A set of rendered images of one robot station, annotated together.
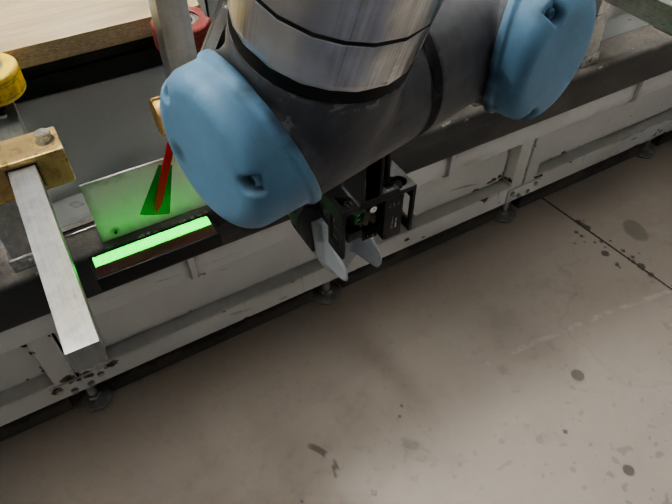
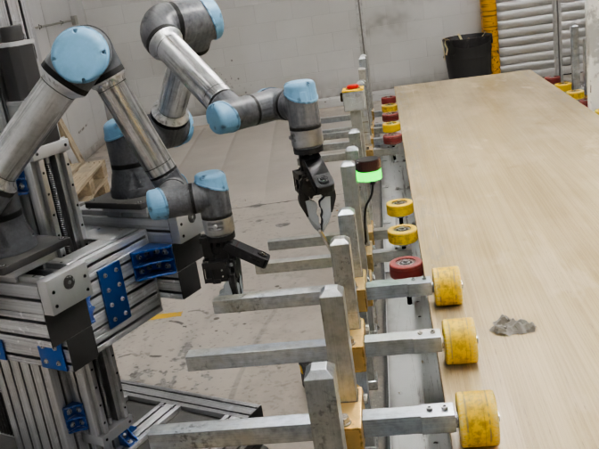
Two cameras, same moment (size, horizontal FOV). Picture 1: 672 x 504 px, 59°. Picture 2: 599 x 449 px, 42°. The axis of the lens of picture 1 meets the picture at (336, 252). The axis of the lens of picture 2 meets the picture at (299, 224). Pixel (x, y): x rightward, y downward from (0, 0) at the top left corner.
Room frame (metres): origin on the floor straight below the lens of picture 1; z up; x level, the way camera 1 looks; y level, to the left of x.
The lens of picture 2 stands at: (1.65, -1.32, 1.59)
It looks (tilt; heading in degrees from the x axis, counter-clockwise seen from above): 17 degrees down; 128
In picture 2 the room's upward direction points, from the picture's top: 8 degrees counter-clockwise
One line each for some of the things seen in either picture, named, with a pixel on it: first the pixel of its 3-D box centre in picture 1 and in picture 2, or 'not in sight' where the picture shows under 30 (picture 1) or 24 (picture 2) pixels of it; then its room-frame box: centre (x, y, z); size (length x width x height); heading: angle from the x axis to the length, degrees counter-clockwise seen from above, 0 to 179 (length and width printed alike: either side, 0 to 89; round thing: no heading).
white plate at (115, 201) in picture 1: (187, 182); not in sight; (0.62, 0.20, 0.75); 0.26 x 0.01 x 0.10; 120
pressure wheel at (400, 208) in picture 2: not in sight; (400, 218); (0.52, 0.64, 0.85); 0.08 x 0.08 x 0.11
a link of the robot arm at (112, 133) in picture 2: not in sight; (127, 137); (-0.14, 0.22, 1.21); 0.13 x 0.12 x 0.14; 73
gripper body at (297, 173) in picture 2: not in sight; (310, 170); (0.58, 0.14, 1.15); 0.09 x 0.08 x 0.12; 140
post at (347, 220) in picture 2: not in sight; (358, 313); (0.78, -0.03, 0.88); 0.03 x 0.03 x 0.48; 30
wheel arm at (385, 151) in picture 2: not in sight; (348, 156); (-0.15, 1.41, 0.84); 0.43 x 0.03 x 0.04; 30
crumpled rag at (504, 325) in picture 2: not in sight; (512, 322); (1.13, -0.04, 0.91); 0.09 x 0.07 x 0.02; 0
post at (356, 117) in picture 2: not in sight; (363, 175); (0.27, 0.85, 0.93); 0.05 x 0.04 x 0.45; 120
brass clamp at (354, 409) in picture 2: not in sight; (347, 418); (1.04, -0.48, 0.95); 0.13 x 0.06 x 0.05; 120
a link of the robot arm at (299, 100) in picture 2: not in sight; (301, 104); (0.58, 0.14, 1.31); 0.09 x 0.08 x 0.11; 163
